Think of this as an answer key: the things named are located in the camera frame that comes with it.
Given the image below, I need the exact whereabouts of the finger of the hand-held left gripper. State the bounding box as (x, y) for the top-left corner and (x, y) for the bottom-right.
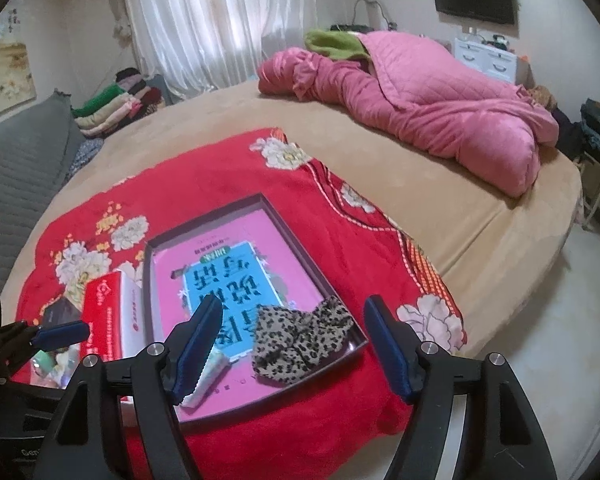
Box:
(27, 321), (91, 352)

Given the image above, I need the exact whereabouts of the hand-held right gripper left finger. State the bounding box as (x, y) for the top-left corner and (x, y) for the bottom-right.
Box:
(42, 294), (226, 480)

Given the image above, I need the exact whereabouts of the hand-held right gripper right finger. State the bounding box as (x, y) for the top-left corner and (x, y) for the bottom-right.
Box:
(362, 294), (553, 480)

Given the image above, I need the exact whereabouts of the white floral scrunchie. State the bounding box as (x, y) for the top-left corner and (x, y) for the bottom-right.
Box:
(182, 352), (228, 408)

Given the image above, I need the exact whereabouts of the leopard print scrunchie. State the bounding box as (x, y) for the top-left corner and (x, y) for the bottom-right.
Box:
(251, 296), (353, 386)

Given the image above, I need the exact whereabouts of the dark blue box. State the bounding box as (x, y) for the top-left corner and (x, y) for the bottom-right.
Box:
(40, 300), (86, 328)

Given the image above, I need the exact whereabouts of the green sponge in plastic bag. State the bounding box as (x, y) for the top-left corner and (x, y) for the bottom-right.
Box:
(30, 345), (83, 391)

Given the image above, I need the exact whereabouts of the red and white box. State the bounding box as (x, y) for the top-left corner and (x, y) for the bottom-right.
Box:
(80, 270), (153, 363)

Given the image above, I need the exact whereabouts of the pink and blue book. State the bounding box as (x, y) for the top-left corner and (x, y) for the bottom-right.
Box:
(152, 210), (331, 411)

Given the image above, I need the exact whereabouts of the red floral blanket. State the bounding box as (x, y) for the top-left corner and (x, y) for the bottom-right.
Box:
(17, 127), (468, 480)

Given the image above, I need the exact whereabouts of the grey padded headboard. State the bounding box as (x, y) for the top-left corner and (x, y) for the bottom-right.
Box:
(0, 91), (88, 331)

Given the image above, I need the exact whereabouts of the blue patterned pillow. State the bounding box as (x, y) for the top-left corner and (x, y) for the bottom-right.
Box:
(65, 137), (106, 181)

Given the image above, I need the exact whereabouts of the round beige bed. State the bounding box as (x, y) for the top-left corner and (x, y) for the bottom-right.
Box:
(10, 80), (583, 361)

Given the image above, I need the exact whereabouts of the pile of folded clothes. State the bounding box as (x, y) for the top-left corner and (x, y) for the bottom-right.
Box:
(71, 67), (168, 137)

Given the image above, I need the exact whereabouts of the pink quilt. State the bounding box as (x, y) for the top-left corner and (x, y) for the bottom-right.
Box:
(257, 30), (561, 198)

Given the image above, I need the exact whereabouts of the white drawer cabinet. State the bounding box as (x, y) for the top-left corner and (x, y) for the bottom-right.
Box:
(452, 35), (521, 83)

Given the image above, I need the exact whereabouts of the green blanket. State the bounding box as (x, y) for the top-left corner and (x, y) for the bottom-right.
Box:
(304, 29), (371, 61)

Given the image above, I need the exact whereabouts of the white sheer curtain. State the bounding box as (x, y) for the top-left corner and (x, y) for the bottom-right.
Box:
(122, 0), (321, 96)

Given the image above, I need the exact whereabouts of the wall painting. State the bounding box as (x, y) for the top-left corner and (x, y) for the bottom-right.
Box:
(0, 35), (36, 123)

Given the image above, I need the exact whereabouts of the wall cable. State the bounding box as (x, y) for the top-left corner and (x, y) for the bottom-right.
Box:
(352, 0), (398, 31)

